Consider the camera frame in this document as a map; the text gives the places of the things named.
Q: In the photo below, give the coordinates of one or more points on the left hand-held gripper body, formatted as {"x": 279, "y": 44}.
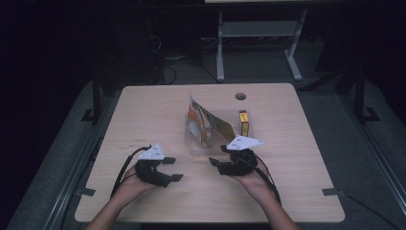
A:
{"x": 151, "y": 172}

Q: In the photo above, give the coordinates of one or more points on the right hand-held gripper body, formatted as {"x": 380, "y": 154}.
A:
{"x": 241, "y": 163}

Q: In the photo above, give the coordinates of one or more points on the green sausage packet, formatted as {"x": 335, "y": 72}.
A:
{"x": 220, "y": 126}

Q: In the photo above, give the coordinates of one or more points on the small pink and yellow box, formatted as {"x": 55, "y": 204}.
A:
{"x": 244, "y": 123}

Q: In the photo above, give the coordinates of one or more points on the white and orange food packet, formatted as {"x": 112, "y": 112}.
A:
{"x": 194, "y": 127}

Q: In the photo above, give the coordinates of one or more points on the person's left hand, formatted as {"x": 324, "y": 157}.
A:
{"x": 130, "y": 187}

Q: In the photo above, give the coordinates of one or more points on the person's right hand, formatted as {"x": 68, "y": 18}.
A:
{"x": 257, "y": 183}

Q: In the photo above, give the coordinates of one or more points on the grey tape strip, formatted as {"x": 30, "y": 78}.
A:
{"x": 332, "y": 192}
{"x": 86, "y": 192}

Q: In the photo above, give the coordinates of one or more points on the black metal stand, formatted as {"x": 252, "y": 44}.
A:
{"x": 96, "y": 99}
{"x": 360, "y": 96}

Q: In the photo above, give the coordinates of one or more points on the grey metal rail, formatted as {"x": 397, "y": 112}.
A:
{"x": 72, "y": 179}
{"x": 376, "y": 153}

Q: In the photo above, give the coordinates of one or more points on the white metal stand frame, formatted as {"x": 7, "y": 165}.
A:
{"x": 258, "y": 28}

